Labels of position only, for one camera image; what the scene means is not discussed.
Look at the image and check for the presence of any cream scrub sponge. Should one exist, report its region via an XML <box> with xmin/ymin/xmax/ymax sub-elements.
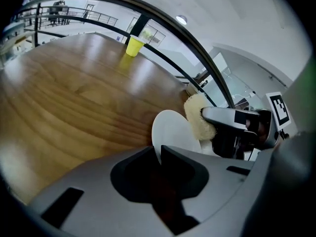
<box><xmin>183</xmin><ymin>94</ymin><xmax>218</xmax><ymax>141</ymax></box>

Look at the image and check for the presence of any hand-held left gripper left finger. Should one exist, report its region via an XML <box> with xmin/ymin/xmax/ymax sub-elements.
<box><xmin>29</xmin><ymin>146</ymin><xmax>178</xmax><ymax>236</ymax></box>

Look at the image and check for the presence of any yellow cup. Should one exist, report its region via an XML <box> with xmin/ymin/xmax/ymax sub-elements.
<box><xmin>125</xmin><ymin>34</ymin><xmax>146</xmax><ymax>57</ymax></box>

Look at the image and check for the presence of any white plate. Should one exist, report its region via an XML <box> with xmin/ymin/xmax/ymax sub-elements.
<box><xmin>151</xmin><ymin>109</ymin><xmax>202</xmax><ymax>165</ymax></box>

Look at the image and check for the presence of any black curved railing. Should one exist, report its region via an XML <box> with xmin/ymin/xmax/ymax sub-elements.
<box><xmin>9</xmin><ymin>0</ymin><xmax>236</xmax><ymax>110</ymax></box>

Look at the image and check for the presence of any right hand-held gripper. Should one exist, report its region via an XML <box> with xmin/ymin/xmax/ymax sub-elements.
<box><xmin>201</xmin><ymin>91</ymin><xmax>293</xmax><ymax>161</ymax></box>

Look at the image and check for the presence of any grey metal balcony railing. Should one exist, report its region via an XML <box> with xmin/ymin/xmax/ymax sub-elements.
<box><xmin>39</xmin><ymin>5</ymin><xmax>119</xmax><ymax>27</ymax></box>

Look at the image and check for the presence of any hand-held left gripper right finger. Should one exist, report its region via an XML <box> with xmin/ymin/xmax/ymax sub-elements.
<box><xmin>160</xmin><ymin>145</ymin><xmax>255</xmax><ymax>225</ymax></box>

